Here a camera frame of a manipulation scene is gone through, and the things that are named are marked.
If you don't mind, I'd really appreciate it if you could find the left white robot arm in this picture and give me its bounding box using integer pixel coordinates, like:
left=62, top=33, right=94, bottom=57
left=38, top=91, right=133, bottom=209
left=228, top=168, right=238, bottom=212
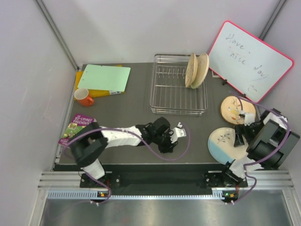
left=66, top=117, right=186, bottom=187

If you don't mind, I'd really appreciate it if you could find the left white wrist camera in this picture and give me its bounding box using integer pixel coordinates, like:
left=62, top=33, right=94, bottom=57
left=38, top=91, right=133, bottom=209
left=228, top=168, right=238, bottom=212
left=169, top=122, right=187, bottom=144

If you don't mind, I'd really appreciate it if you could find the bird plate with orange leaves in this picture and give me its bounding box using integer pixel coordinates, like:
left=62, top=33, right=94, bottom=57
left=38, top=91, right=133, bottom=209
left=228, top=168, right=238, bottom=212
left=185, top=53, right=198, bottom=88

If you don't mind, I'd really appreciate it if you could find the green paper divider sheet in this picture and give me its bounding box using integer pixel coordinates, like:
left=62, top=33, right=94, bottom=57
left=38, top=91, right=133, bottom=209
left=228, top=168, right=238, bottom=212
left=77, top=64, right=131, bottom=92

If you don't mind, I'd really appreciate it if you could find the metal wire dish rack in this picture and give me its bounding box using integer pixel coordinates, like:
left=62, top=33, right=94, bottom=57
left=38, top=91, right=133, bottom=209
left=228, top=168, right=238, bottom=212
left=150, top=53, right=207, bottom=116

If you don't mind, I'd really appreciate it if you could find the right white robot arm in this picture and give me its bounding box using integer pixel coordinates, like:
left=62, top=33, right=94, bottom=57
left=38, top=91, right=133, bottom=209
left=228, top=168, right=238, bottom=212
left=219, top=108, right=301, bottom=186

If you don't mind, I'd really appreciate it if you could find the orange mug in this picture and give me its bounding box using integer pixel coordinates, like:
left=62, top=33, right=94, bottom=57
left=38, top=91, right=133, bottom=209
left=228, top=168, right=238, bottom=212
left=74, top=88, right=94, bottom=107

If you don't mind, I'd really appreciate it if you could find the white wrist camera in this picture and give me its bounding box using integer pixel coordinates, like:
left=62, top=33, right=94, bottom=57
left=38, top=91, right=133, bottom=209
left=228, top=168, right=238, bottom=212
left=169, top=122, right=187, bottom=144
left=239, top=113, right=255, bottom=126

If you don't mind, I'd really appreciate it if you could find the blue and cream plate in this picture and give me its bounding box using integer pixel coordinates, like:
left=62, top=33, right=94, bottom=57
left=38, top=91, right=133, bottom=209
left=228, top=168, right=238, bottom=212
left=207, top=127, right=248, bottom=165

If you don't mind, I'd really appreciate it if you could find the pink framed whiteboard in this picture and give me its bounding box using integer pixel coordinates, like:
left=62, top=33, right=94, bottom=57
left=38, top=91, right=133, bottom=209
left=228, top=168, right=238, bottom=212
left=209, top=21, right=294, bottom=103

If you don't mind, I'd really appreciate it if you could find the grey slotted cable duct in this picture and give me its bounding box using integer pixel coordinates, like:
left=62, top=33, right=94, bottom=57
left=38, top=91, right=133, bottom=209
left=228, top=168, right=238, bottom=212
left=47, top=189, right=226, bottom=201

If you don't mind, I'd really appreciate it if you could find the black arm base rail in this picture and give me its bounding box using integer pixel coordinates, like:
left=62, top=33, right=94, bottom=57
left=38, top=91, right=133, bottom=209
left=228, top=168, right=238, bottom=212
left=79, top=164, right=250, bottom=190

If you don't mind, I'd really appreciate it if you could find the purple treehouse book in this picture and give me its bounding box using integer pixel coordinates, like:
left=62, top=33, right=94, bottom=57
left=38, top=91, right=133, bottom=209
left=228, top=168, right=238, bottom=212
left=58, top=114, right=96, bottom=146

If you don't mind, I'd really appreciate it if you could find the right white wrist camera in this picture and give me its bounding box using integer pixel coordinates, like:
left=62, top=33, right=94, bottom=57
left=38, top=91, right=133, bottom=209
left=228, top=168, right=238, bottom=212
left=239, top=113, right=255, bottom=126

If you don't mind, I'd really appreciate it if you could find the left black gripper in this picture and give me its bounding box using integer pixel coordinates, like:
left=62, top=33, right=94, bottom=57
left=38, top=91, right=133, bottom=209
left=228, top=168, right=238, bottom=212
left=153, top=129, right=177, bottom=153

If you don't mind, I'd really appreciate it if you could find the green tinted branch plate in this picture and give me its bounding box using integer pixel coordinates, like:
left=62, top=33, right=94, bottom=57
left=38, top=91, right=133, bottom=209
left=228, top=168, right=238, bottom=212
left=190, top=53, right=209, bottom=89

